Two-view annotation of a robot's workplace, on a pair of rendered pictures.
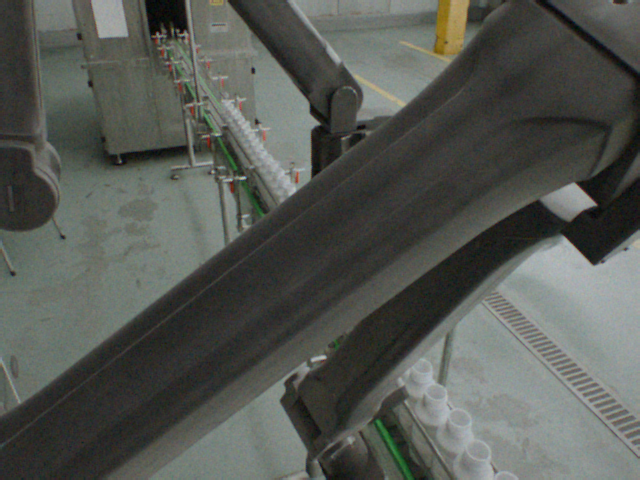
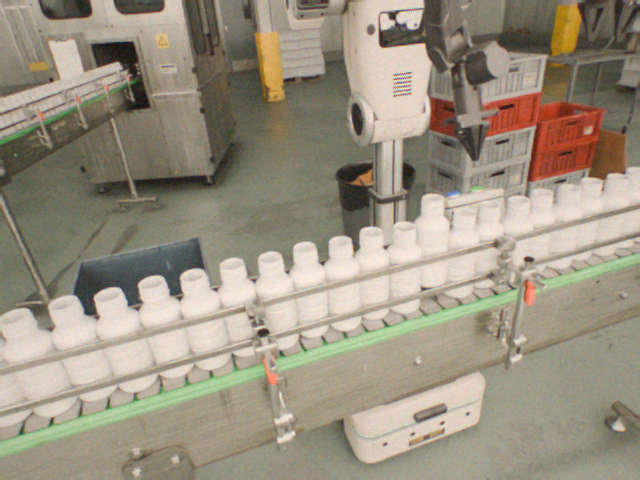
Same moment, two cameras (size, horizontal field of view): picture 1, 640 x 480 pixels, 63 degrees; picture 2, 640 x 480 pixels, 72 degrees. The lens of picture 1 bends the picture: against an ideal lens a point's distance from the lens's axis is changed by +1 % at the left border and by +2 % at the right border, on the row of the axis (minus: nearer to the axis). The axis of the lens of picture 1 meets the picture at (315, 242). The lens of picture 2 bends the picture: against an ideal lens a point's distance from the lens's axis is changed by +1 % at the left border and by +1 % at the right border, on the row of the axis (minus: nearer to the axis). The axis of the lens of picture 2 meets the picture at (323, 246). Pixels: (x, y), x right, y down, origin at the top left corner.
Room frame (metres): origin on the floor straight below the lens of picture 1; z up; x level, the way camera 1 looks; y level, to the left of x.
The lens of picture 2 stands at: (0.11, -1.01, 1.50)
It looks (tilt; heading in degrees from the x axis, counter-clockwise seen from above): 29 degrees down; 92
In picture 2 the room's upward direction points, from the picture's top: 4 degrees counter-clockwise
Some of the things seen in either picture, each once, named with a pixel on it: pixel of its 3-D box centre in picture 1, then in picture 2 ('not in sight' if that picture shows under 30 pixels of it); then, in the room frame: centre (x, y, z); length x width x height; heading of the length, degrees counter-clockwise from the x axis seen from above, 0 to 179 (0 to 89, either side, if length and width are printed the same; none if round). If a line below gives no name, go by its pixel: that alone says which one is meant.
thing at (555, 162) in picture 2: not in sight; (544, 154); (1.75, 2.39, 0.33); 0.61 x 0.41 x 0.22; 23
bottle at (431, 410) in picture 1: (430, 424); (582, 219); (0.60, -0.20, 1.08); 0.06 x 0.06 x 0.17
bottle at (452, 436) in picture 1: (452, 451); (561, 227); (0.55, -0.23, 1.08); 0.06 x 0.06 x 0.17
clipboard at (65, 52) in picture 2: not in sight; (66, 59); (-2.08, 2.97, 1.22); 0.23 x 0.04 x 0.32; 2
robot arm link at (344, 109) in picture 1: (359, 120); not in sight; (0.68, -0.06, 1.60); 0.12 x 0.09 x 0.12; 110
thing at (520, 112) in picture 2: not in sight; (483, 111); (1.13, 2.06, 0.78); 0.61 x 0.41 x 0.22; 27
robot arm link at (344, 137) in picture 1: (335, 147); not in sight; (0.66, -0.03, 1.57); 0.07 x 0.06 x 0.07; 110
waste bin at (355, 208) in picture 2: not in sight; (375, 222); (0.33, 1.38, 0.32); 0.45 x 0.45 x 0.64
